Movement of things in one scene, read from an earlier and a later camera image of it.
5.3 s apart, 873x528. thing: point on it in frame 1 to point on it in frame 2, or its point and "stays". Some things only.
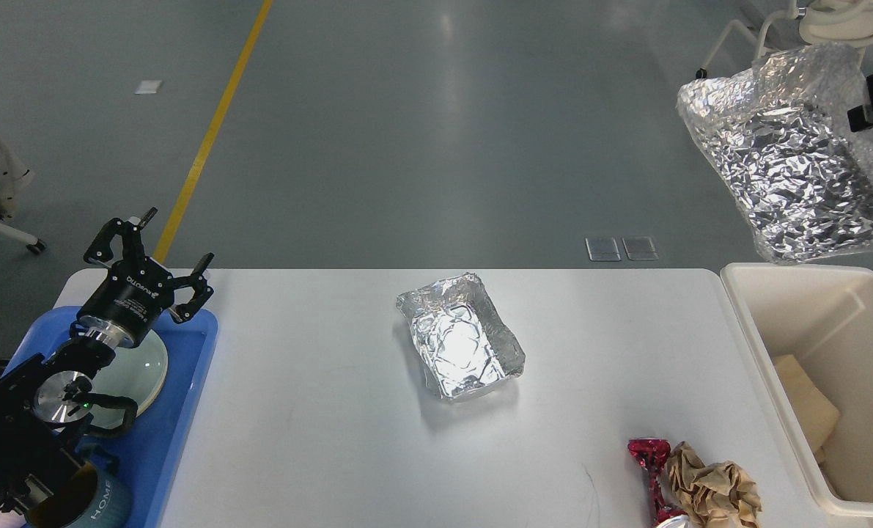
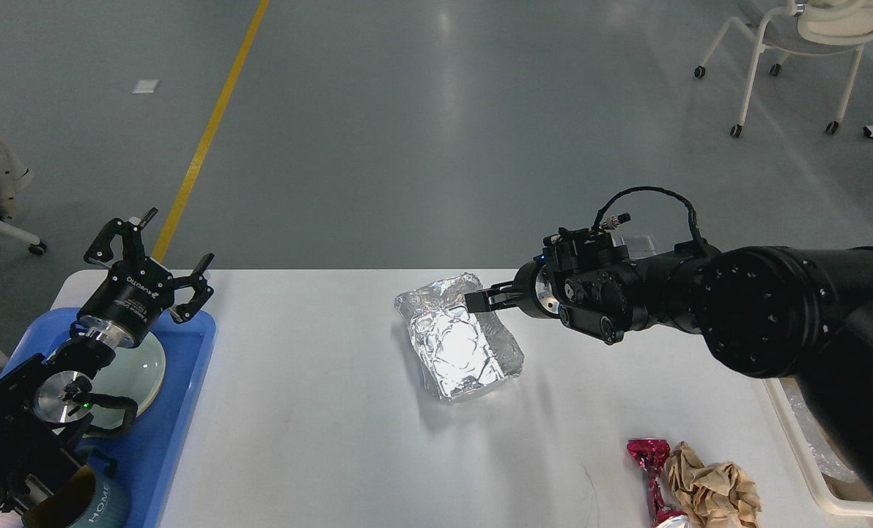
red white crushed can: (652, 455) stays
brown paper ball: (717, 494) stays
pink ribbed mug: (11, 519) stays
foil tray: (809, 187) to (832, 461)
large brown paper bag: (815, 411) to (849, 490)
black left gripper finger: (185, 312) stays
